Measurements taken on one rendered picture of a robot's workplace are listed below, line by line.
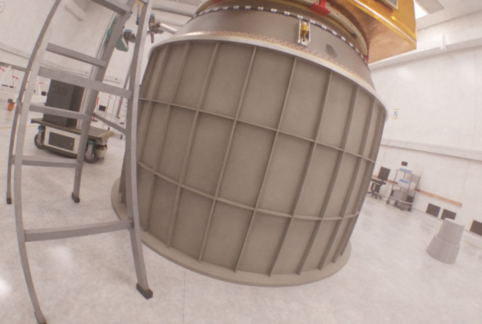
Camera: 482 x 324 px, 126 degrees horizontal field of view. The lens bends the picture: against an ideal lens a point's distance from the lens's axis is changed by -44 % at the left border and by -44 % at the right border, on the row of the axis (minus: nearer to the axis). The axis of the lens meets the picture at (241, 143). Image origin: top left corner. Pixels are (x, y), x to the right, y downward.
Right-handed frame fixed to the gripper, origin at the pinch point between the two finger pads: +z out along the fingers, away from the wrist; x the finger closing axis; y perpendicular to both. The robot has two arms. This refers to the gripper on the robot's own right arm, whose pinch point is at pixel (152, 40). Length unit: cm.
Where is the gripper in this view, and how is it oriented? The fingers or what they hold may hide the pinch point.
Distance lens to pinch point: 255.9
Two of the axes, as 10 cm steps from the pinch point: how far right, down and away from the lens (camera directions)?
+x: 4.3, 2.9, -8.5
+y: -9.0, 1.9, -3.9
